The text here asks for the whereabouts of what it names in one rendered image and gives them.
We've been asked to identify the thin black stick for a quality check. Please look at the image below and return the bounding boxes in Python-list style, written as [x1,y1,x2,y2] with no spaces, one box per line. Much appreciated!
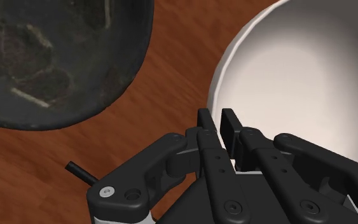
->
[64,160,99,187]

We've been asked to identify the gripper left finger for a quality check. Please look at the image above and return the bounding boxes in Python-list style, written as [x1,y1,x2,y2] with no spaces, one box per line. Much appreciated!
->
[86,108,251,224]

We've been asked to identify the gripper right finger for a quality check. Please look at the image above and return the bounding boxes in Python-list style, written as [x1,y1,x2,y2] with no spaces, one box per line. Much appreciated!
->
[220,108,358,224]

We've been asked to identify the dark grey stone bowl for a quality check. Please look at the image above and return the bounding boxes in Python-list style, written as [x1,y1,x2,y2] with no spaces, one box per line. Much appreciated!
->
[0,0,155,131]

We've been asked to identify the white bowl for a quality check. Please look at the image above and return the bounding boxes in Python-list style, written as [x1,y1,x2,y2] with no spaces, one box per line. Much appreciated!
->
[206,0,358,220]

